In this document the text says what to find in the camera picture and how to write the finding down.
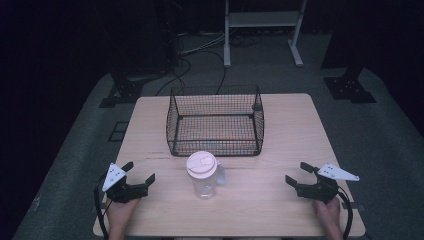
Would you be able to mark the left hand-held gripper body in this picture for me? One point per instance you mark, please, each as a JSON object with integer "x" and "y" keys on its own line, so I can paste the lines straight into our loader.
{"x": 124, "y": 192}

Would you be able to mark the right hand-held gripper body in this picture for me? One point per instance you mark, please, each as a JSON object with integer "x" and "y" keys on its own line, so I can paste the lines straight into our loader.
{"x": 321, "y": 190}

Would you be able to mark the clear cup with pink lid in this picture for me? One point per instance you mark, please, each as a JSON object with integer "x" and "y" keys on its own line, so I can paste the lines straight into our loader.
{"x": 202, "y": 173}

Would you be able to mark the person's left hand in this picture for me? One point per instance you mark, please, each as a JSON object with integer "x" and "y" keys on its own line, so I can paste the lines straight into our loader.
{"x": 120, "y": 211}

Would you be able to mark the person's right hand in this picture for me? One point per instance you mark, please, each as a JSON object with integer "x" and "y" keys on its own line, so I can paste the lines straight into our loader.
{"x": 328, "y": 213}

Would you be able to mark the black stand with base plate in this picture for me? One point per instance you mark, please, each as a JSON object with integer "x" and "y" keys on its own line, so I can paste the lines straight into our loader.
{"x": 121, "y": 93}
{"x": 348, "y": 87}

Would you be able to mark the white metal desk frame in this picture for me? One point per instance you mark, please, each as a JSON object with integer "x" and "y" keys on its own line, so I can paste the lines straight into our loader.
{"x": 263, "y": 19}

